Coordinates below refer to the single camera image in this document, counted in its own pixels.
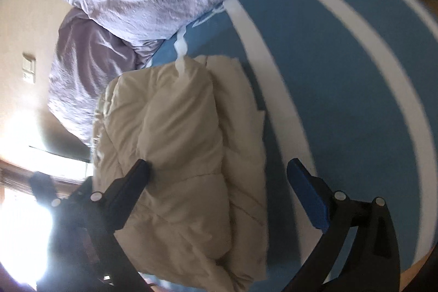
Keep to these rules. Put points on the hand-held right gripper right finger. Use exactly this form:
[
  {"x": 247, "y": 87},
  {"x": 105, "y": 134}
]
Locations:
[{"x": 308, "y": 192}]

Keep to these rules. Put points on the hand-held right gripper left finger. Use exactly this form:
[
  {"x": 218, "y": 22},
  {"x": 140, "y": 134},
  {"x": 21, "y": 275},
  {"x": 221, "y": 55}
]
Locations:
[{"x": 133, "y": 179}]

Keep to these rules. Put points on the beige puffer jacket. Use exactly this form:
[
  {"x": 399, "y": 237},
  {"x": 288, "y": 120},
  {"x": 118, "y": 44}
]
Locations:
[{"x": 178, "y": 141}]

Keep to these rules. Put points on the blue white striped bed sheet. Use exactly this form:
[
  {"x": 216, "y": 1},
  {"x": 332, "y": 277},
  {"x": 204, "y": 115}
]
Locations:
[{"x": 342, "y": 73}]

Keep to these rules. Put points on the beige wall switch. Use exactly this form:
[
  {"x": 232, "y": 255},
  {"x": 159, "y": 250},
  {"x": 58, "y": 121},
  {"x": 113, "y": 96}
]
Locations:
[{"x": 29, "y": 68}]

